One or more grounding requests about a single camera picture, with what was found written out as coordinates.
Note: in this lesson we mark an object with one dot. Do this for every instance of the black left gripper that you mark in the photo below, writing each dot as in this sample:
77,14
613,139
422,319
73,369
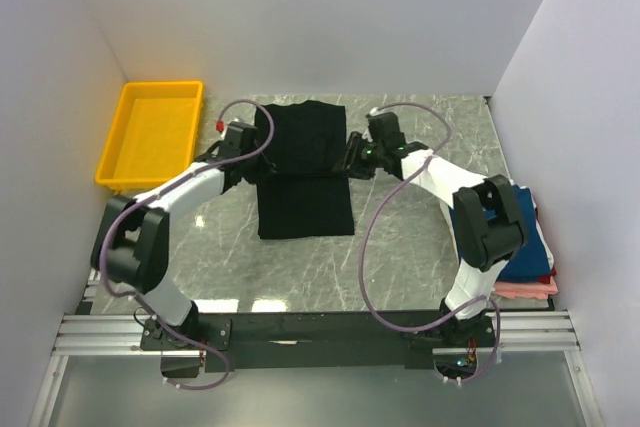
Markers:
266,169

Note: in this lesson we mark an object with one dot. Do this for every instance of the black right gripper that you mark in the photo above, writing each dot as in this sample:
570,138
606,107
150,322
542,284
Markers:
353,167

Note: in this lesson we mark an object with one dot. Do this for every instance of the black t-shirt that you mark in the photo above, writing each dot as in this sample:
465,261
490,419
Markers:
303,195

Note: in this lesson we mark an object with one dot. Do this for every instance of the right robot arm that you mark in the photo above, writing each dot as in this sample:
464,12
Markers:
423,167

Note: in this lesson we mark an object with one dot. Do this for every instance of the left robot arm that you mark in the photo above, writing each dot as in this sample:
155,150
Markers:
131,250

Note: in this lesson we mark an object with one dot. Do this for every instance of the yellow plastic tray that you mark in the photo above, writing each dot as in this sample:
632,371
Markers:
152,136

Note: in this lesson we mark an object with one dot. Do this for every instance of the blue folded t-shirt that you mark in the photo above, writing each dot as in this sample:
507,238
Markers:
530,252

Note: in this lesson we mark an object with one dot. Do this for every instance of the pink folded t-shirt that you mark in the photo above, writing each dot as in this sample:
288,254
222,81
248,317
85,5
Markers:
532,290

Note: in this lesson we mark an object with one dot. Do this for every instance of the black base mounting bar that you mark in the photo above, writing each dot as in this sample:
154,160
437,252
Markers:
332,339

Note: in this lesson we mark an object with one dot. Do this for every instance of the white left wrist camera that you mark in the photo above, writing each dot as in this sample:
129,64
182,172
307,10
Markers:
223,127

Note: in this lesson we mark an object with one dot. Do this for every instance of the aluminium frame rail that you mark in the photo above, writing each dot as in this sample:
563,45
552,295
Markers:
112,335

